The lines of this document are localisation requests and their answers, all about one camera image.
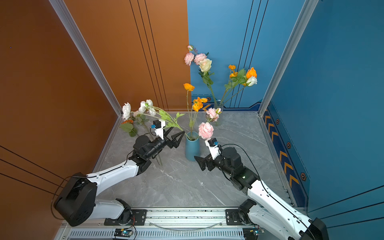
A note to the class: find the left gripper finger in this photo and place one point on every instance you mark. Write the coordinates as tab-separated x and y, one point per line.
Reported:
177	138
166	132

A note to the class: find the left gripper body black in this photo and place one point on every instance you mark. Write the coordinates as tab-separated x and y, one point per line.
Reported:
169	144

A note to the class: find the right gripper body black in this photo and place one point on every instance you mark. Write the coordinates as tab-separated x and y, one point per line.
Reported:
210	162

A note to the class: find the teal cylinder vase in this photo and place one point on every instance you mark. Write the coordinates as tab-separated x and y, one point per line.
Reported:
192	146

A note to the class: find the pink carnation flower stem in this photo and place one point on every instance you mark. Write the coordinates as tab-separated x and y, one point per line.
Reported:
206	129

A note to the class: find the pale pink flower spray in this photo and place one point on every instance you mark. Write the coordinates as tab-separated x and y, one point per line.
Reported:
147	109

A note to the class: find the clear ribbed glass vase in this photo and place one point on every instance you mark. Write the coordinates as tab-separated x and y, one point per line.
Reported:
218	107

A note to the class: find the cream rose stem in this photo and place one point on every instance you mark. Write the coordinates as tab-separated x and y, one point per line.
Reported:
205	73

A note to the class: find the small orange flower sprig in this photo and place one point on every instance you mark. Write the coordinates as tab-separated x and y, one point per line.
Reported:
232	73

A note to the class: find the pink rose branch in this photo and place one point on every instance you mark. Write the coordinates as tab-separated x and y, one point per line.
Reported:
193	56

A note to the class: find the white rose stem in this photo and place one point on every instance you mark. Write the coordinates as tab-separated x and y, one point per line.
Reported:
236	86

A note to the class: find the large orange rose stem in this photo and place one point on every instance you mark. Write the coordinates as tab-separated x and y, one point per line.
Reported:
249	73

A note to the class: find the orange poppy stem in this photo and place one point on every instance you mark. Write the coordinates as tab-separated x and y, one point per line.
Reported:
193	107

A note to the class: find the orange sunflower stem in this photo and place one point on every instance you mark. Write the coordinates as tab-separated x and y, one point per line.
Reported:
128	127

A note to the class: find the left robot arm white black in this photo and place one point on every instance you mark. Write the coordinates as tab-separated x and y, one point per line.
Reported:
77	202

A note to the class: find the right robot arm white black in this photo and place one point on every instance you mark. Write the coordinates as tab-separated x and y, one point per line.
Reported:
259	193

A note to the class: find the right circuit board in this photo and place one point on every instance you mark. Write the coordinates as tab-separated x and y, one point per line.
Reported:
252	233

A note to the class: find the circuit board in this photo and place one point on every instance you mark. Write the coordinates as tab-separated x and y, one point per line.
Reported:
123	234
252	233

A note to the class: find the left circuit board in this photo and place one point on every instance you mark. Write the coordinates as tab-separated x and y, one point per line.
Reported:
123	234

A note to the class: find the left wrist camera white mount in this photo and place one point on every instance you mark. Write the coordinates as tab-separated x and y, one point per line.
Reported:
158	126

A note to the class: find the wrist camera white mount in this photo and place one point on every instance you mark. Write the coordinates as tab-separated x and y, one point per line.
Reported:
213	146
158	126

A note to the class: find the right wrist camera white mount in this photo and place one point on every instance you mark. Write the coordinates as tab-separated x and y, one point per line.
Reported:
213	146

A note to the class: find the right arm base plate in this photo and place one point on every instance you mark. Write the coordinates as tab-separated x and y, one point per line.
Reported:
236	217

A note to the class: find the aluminium front rail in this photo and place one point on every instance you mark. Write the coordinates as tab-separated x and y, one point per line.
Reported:
193	218

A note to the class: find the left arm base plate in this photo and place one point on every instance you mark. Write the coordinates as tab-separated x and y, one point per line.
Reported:
135	217

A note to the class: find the left aluminium corner post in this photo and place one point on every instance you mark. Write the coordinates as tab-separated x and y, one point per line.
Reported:
75	34

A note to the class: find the aluminium corner post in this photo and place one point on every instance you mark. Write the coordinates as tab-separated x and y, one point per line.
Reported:
75	34
301	23

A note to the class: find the right aluminium corner post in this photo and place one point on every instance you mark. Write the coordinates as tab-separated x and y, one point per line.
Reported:
301	23

